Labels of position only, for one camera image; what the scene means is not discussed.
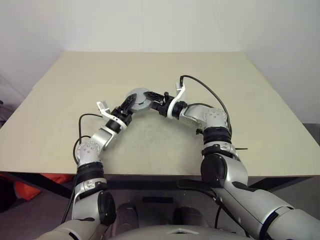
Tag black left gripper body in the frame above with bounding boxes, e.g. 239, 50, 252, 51
111, 105, 134, 125

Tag grey round motor lid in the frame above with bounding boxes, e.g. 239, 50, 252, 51
126, 87, 151, 104

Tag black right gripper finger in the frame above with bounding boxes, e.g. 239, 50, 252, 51
143, 90, 166, 103

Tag silver robot torso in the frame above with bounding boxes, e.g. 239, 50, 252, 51
37, 219, 251, 240

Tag black table frame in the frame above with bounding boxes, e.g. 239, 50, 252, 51
0, 171, 320, 200

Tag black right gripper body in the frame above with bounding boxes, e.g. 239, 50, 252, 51
152, 91, 174, 119

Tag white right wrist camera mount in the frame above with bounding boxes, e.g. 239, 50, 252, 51
167, 79, 188, 120

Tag dark rounded knee shape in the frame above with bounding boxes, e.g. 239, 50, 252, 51
116, 202, 140, 230
173, 205, 199, 229

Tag orange bag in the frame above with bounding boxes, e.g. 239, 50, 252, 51
13, 173, 76, 201

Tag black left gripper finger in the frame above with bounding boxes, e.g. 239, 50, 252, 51
119, 93, 138, 115

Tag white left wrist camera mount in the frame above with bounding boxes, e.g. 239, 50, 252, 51
96, 100, 127, 130

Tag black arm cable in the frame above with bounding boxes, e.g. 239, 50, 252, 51
61, 113, 104, 223
178, 74, 235, 133

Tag black rectangular floor strip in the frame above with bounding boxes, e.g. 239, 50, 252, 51
142, 196, 174, 205

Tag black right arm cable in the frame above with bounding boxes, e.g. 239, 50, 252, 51
178, 74, 235, 133

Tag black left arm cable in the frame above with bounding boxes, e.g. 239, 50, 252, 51
61, 113, 104, 223

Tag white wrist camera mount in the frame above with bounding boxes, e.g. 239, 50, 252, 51
96, 100, 127, 130
167, 79, 188, 120

